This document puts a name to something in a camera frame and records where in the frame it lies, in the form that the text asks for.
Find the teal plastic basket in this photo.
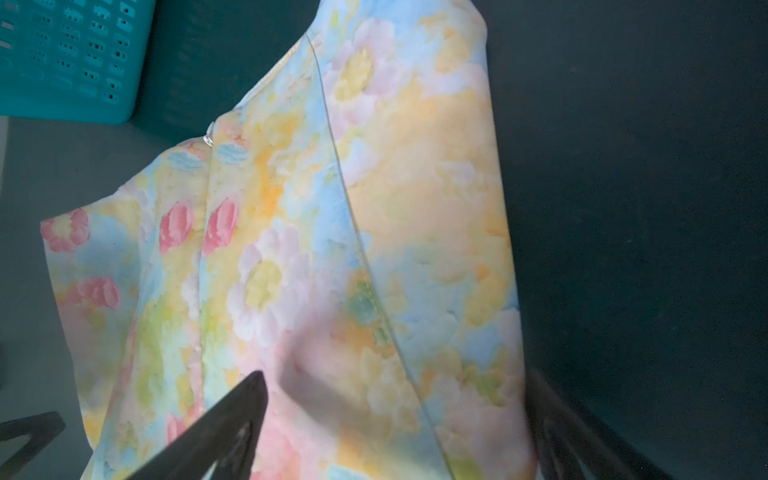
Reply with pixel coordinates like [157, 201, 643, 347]
[1, 0, 155, 125]

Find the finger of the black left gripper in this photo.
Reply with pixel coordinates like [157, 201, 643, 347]
[1, 411, 66, 477]

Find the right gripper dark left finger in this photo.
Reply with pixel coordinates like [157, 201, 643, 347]
[131, 371, 269, 480]

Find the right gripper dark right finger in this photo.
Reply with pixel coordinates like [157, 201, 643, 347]
[526, 370, 666, 479]

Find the floral skirt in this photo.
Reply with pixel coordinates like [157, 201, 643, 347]
[40, 1, 538, 479]

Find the green table mat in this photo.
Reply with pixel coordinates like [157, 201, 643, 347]
[1, 1, 767, 479]

